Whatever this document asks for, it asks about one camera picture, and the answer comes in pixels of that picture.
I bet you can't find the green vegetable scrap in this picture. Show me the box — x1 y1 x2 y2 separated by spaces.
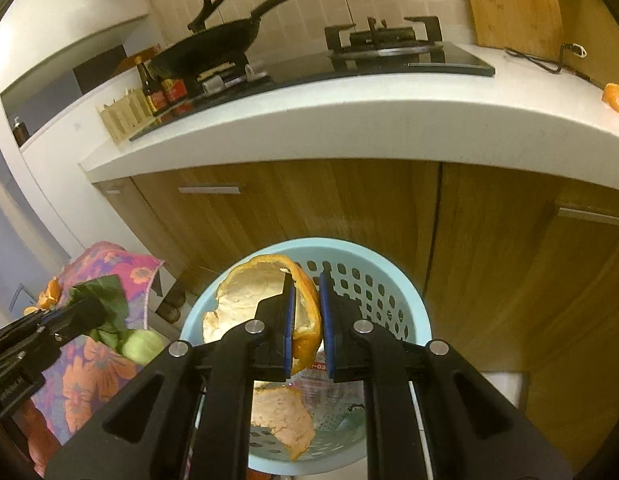
69 274 165 366

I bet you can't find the large orange peel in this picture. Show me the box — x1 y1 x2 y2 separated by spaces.
251 386 315 462
201 253 325 376

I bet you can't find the light blue perforated trash basket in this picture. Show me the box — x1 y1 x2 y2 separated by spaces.
182 237 431 476

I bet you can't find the orange peel on counter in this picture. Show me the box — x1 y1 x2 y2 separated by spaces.
23 276 62 315
601 82 619 114

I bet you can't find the floral cloth covered table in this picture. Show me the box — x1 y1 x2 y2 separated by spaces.
23 242 166 476

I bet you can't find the dark bottle on ledge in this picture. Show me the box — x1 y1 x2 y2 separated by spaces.
12 117 31 146

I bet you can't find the beige chopstick holder basket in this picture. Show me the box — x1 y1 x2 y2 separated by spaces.
98 89 154 144

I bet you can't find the dark soy sauce bottle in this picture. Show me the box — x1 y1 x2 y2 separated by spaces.
134 55 168 116

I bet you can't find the red label sauce bottle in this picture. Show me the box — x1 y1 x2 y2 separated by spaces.
161 78 188 105

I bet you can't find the black glass gas stove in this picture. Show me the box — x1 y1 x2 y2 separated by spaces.
131 15 496 141

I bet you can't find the bamboo cutting board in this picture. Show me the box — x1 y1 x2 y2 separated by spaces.
469 0 562 58

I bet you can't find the black wok with handle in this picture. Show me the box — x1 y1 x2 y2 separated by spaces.
148 0 289 79

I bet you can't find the black power cable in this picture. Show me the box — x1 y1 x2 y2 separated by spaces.
503 41 591 82

